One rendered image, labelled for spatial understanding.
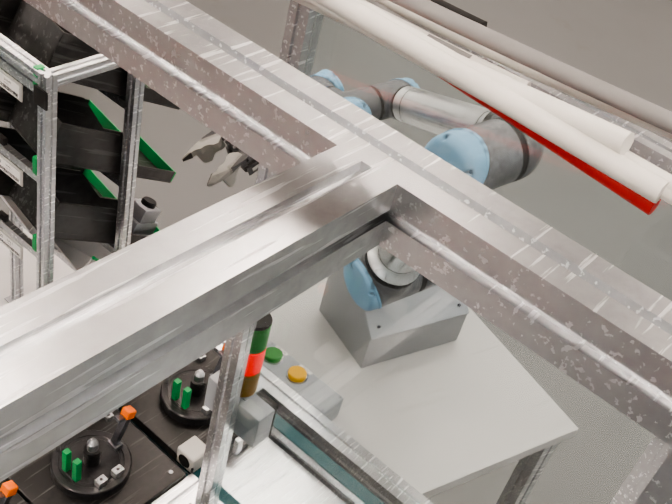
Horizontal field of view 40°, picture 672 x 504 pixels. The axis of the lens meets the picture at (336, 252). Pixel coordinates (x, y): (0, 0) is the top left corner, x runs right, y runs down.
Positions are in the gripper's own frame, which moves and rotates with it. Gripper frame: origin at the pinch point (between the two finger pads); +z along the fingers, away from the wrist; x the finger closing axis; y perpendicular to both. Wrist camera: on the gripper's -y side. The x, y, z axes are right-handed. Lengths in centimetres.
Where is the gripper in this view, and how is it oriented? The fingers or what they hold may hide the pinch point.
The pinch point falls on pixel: (197, 167)
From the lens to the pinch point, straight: 187.0
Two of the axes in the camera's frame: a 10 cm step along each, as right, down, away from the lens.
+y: 1.3, 5.7, 8.1
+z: -7.7, 5.8, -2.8
